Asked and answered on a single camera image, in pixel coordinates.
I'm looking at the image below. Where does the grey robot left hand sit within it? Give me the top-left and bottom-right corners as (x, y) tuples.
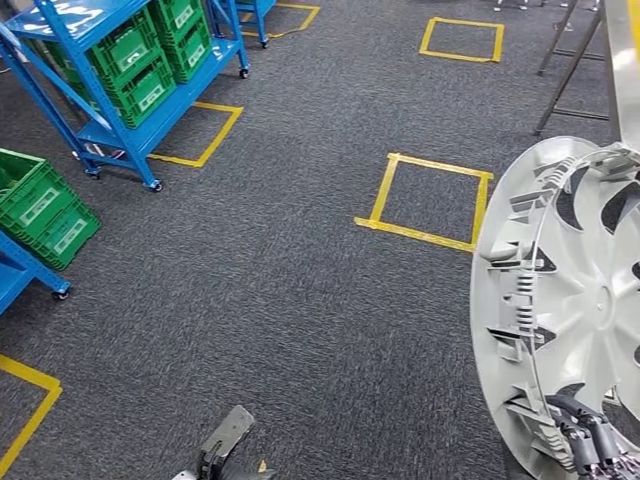
(214, 457), (279, 480)

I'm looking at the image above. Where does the grey plastic wheel cover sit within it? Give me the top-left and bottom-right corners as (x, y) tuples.
(469, 135), (640, 480)

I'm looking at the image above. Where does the black robot left foot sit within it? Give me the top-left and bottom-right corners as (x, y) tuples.
(198, 405), (256, 480)

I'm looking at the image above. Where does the green plastic crate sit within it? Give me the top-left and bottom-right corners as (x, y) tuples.
(0, 148), (84, 230)
(87, 7), (166, 87)
(105, 56), (177, 130)
(149, 0), (207, 44)
(162, 19), (214, 85)
(10, 198), (101, 273)

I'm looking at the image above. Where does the steel table with white panel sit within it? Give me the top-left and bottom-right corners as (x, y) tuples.
(532, 0), (640, 155)

